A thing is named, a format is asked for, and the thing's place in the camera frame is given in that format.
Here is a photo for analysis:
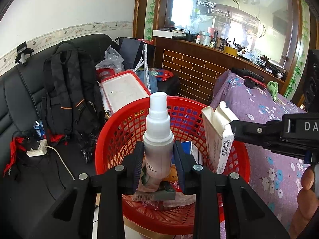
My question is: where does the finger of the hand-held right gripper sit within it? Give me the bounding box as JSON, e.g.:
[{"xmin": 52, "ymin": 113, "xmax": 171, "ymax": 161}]
[{"xmin": 230, "ymin": 119, "xmax": 284, "ymax": 148}]

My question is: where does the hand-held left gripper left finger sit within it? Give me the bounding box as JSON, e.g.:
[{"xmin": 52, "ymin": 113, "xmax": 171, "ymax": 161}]
[{"xmin": 32, "ymin": 142, "xmax": 145, "ymax": 239}]

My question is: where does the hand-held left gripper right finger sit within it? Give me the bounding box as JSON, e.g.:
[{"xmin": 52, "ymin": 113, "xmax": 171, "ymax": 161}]
[{"xmin": 173, "ymin": 141, "xmax": 291, "ymax": 239}]

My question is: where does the long orange box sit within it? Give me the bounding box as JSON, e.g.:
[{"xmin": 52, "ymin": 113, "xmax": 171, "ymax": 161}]
[{"xmin": 162, "ymin": 163, "xmax": 180, "ymax": 183}]

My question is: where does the small blue box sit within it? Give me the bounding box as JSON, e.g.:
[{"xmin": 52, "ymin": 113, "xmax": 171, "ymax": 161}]
[{"xmin": 181, "ymin": 141, "xmax": 204, "ymax": 165}]

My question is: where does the white spray bottle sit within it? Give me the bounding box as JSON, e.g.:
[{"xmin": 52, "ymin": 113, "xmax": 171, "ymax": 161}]
[{"xmin": 143, "ymin": 92, "xmax": 174, "ymax": 180}]

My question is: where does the red plastic basket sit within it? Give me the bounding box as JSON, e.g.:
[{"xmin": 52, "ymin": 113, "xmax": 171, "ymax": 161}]
[{"xmin": 95, "ymin": 95, "xmax": 251, "ymax": 235}]

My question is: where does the long white medicine box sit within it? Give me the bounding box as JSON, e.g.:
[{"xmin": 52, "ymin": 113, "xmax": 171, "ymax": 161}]
[{"xmin": 201, "ymin": 101, "xmax": 235, "ymax": 175}]

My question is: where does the person's right hand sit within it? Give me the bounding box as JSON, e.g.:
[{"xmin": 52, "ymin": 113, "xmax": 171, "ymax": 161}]
[{"xmin": 290, "ymin": 167, "xmax": 317, "ymax": 238}]

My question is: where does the purple floral tablecloth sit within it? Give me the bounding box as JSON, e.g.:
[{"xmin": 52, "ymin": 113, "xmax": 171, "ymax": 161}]
[{"xmin": 211, "ymin": 70, "xmax": 319, "ymax": 232}]

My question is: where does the grey barcode box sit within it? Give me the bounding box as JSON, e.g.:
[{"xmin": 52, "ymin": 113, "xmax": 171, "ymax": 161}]
[{"xmin": 132, "ymin": 181, "xmax": 176, "ymax": 202}]

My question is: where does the green cloth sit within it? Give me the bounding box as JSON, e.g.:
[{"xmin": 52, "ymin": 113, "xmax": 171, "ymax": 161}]
[{"xmin": 267, "ymin": 81, "xmax": 280, "ymax": 103}]

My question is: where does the black pouch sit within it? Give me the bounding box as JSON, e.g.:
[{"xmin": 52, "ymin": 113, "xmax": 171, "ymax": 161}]
[{"xmin": 231, "ymin": 67, "xmax": 266, "ymax": 83}]

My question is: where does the white red-rimmed tray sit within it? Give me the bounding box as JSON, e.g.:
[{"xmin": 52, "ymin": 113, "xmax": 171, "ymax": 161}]
[{"xmin": 101, "ymin": 70, "xmax": 151, "ymax": 115}]

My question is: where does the black duffel bag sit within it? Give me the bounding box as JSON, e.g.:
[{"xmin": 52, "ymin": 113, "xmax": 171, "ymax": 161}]
[{"xmin": 157, "ymin": 76, "xmax": 181, "ymax": 97}]

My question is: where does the wooden counter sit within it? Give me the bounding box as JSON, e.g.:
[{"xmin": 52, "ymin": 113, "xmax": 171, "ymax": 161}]
[{"xmin": 152, "ymin": 35, "xmax": 287, "ymax": 105}]

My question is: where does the colourful shopping bag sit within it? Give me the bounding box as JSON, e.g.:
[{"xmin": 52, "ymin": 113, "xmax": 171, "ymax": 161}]
[{"xmin": 136, "ymin": 67, "xmax": 175, "ymax": 83}]

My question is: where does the black backpack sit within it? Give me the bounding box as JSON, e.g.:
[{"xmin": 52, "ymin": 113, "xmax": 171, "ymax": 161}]
[{"xmin": 43, "ymin": 40, "xmax": 105, "ymax": 143}]

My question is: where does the white power adapter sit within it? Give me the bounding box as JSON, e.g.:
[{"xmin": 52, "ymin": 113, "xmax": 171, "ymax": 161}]
[{"xmin": 27, "ymin": 139, "xmax": 48, "ymax": 158}]

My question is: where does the white measuring stick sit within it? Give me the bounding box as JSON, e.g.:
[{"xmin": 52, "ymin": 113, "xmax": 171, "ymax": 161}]
[{"xmin": 134, "ymin": 42, "xmax": 152, "ymax": 93}]

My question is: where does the blue snack packet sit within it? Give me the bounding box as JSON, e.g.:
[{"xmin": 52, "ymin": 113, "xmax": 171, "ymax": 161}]
[{"xmin": 33, "ymin": 120, "xmax": 47, "ymax": 140}]

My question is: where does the clear plastic bag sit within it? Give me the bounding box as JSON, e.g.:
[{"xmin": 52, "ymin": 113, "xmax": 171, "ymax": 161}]
[{"xmin": 95, "ymin": 45, "xmax": 125, "ymax": 75}]

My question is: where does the black paper bag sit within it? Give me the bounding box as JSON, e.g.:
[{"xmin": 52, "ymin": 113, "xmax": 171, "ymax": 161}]
[{"xmin": 115, "ymin": 36, "xmax": 156, "ymax": 71}]

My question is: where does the black sofa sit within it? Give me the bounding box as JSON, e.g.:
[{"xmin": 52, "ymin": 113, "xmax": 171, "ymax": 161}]
[{"xmin": 0, "ymin": 33, "xmax": 120, "ymax": 239}]

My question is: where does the black phone clamp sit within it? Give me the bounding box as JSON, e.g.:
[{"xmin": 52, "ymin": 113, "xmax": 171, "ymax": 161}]
[{"xmin": 14, "ymin": 42, "xmax": 34, "ymax": 67}]

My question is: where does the bamboo wall decal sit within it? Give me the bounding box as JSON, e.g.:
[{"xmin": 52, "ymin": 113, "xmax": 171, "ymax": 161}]
[
  {"xmin": 284, "ymin": 0, "xmax": 310, "ymax": 100},
  {"xmin": 144, "ymin": 0, "xmax": 158, "ymax": 41}
]

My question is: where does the white cable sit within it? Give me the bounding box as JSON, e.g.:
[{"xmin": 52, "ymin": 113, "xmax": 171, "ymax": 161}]
[{"xmin": 46, "ymin": 145, "xmax": 75, "ymax": 180}]

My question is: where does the red strap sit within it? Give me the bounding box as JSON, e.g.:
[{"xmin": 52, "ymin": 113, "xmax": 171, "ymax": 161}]
[{"xmin": 3, "ymin": 136, "xmax": 27, "ymax": 178}]

